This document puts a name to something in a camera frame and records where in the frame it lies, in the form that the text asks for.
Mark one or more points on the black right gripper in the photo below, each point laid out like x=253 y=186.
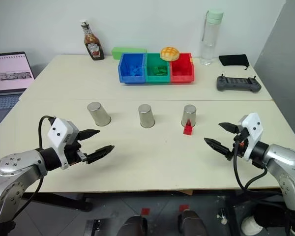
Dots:
x=241 y=147

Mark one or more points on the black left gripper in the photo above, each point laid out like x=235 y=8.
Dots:
x=74 y=152

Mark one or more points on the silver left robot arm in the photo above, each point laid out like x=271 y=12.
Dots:
x=17 y=162

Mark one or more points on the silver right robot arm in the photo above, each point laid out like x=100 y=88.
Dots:
x=282 y=157

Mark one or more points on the upturned steel cup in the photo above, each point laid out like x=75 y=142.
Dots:
x=146 y=116
x=188 y=114
x=99 y=115

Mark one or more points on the red toy brick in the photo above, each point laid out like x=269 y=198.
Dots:
x=187 y=129

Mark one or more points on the grey handheld controller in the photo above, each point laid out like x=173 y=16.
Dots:
x=238 y=83

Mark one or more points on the red plastic bin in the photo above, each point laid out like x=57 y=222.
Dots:
x=182 y=77

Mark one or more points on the blue plastic bin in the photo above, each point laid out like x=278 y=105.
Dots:
x=134 y=78

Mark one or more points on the black cloth pouch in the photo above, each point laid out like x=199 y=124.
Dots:
x=233 y=60

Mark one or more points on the blue small parts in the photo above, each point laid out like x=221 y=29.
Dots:
x=135 y=71

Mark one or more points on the green plastic bin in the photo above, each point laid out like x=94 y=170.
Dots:
x=157 y=78

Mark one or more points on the dark rounded shape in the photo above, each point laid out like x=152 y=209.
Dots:
x=134 y=226
x=191 y=223

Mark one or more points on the green small parts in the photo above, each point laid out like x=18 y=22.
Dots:
x=159 y=70

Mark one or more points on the white round object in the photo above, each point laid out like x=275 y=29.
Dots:
x=252 y=225

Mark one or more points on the yellow melon bread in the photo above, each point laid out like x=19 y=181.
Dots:
x=170 y=54

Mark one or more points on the clear bottle with green cap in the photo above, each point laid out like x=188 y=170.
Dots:
x=208 y=39

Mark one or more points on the light green box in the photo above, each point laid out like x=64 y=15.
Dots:
x=127 y=50

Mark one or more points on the ketchup bottle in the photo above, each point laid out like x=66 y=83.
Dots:
x=93 y=44

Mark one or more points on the open laptop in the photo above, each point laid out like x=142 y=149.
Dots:
x=7 y=73

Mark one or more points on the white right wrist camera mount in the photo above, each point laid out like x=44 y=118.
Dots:
x=252 y=132

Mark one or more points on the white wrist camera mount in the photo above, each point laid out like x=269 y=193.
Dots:
x=59 y=132
x=252 y=132

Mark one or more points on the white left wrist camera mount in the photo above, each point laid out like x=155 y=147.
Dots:
x=59 y=132

